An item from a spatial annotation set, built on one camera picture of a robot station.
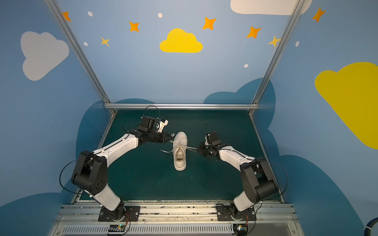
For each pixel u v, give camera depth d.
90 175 0.46
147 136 0.70
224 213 0.74
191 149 0.91
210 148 0.71
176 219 0.73
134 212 0.75
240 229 0.73
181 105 1.24
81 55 0.86
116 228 0.73
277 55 0.87
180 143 0.92
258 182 0.45
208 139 0.74
